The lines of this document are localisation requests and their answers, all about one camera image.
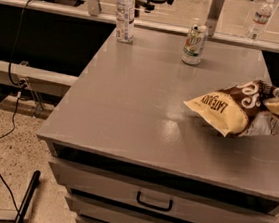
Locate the brown and yellow chip bag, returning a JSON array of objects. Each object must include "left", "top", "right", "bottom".
[{"left": 185, "top": 80, "right": 279, "bottom": 137}]

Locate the green 7up can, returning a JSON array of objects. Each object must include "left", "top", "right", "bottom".
[{"left": 182, "top": 24, "right": 208, "bottom": 65}]

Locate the clear water bottle background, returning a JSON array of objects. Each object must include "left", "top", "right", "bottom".
[{"left": 246, "top": 0, "right": 274, "bottom": 40}]

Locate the grey drawer cabinet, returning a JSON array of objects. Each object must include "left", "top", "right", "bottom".
[{"left": 38, "top": 29, "right": 279, "bottom": 223}]

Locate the clear water bottle on table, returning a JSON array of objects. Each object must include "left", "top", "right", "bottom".
[{"left": 115, "top": 0, "right": 135, "bottom": 43}]

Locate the black stand leg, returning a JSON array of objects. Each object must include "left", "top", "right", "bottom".
[{"left": 0, "top": 165, "right": 42, "bottom": 223}]

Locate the metal bracket middle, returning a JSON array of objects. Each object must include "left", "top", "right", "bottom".
[{"left": 206, "top": 0, "right": 225, "bottom": 37}]

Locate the black drawer handle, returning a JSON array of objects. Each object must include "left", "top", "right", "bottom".
[{"left": 136, "top": 191, "right": 174, "bottom": 212}]

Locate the black power cable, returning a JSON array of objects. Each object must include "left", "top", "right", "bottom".
[{"left": 0, "top": 0, "right": 45, "bottom": 219}]

